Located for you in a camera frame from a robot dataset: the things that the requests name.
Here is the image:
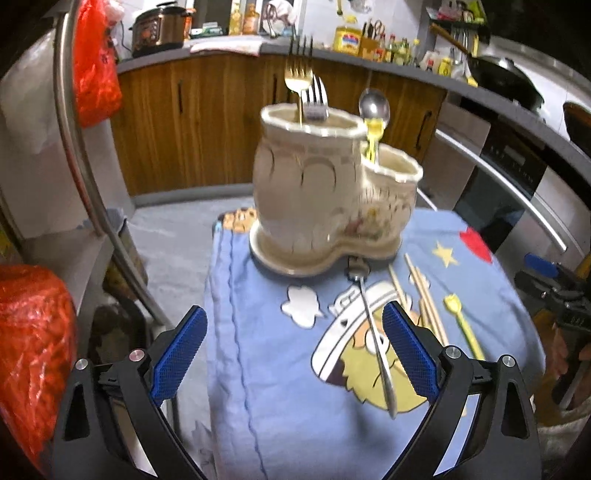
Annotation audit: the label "yellow plastic fork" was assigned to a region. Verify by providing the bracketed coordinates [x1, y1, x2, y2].
[444, 294, 485, 360]

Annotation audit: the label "silver spoon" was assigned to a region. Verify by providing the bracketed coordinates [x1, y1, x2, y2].
[346, 256, 398, 419]
[359, 88, 391, 123]

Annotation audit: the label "gold fork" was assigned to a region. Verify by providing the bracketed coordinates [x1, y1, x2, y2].
[283, 34, 314, 124]

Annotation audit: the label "wooden chopstick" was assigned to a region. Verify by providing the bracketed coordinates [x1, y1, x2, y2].
[388, 264, 409, 312]
[416, 269, 438, 336]
[404, 253, 449, 346]

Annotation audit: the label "person's right hand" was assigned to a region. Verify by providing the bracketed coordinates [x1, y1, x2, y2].
[551, 328, 590, 388]

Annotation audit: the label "built-in oven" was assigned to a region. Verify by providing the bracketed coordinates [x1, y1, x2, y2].
[421, 94, 590, 275]

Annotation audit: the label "red plastic bag low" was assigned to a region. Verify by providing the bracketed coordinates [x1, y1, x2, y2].
[1, 264, 77, 471]

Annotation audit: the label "black wok with lid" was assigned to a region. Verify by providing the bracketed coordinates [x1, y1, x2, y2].
[428, 22, 546, 111]

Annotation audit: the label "blue cartoon cloth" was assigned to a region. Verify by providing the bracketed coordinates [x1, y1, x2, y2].
[205, 209, 546, 479]

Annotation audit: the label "cream ceramic double utensil holder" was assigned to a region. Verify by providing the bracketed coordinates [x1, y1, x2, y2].
[249, 104, 424, 277]

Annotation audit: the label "silver spoon in holder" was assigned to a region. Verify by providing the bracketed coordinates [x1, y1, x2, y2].
[359, 88, 391, 123]

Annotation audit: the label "silver fork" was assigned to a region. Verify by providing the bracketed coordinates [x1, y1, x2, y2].
[301, 75, 329, 122]

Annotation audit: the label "yellow oil bottle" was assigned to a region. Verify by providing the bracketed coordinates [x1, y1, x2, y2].
[332, 26, 362, 56]

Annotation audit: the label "wooden base cabinets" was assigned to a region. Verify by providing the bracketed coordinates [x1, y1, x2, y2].
[111, 52, 447, 196]

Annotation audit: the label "red plastic bag hanging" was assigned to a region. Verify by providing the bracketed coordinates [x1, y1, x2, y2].
[73, 0, 124, 128]

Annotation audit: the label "white dish towel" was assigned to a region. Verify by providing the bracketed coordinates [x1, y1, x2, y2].
[189, 35, 266, 57]

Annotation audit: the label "electric pressure cooker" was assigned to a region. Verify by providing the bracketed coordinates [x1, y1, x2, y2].
[130, 1, 191, 58]

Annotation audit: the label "chrome curved rail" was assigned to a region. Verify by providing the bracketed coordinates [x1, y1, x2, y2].
[53, 1, 173, 329]

